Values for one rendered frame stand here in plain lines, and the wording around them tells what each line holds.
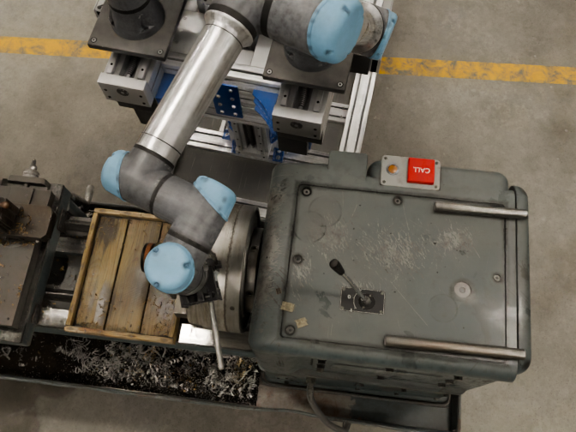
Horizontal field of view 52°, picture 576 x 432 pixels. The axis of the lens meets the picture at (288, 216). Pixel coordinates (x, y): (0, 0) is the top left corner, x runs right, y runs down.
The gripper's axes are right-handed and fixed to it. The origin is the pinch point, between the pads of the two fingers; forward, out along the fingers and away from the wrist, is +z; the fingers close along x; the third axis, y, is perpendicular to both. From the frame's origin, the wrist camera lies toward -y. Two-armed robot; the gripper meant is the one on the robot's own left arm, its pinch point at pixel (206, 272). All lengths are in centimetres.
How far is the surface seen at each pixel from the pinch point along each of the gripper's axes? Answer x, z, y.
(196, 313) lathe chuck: -5.9, 12.2, 7.2
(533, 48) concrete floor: 156, 158, -90
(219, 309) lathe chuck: -0.5, 10.6, 7.5
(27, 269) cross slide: -52, 32, -16
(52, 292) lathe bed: -51, 42, -9
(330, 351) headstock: 21.7, 1.6, 21.7
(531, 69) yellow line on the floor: 151, 156, -79
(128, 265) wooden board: -28, 42, -12
